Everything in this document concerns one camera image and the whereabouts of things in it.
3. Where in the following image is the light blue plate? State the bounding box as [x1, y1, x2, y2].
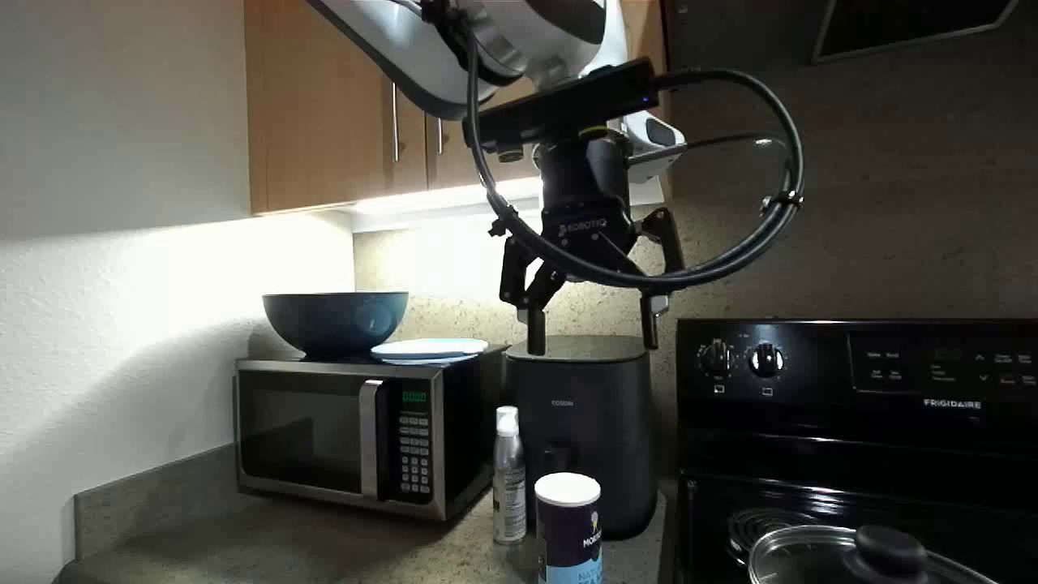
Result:
[371, 334, 493, 367]

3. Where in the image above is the black air fryer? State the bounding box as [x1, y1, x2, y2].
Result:
[506, 329, 663, 541]

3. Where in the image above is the black steel microwave oven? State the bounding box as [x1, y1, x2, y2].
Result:
[233, 345, 508, 524]

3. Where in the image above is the white spray bottle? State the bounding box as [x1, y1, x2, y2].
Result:
[488, 401, 531, 547]

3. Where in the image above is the black range hood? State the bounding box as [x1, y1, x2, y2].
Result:
[811, 0, 1023, 64]

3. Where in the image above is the black electric stove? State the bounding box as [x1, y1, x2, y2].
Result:
[665, 315, 1038, 584]

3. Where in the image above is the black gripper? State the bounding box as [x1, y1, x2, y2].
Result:
[496, 126, 688, 359]

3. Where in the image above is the dark canister with white lid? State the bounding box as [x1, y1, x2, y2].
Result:
[531, 470, 607, 584]

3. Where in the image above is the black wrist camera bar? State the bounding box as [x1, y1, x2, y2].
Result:
[472, 58, 665, 156]

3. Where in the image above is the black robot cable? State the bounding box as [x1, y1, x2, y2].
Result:
[465, 39, 811, 292]

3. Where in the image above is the large blue bowl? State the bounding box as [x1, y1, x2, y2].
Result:
[259, 287, 413, 364]

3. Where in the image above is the pan with glass lid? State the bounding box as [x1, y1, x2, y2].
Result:
[744, 523, 1005, 584]

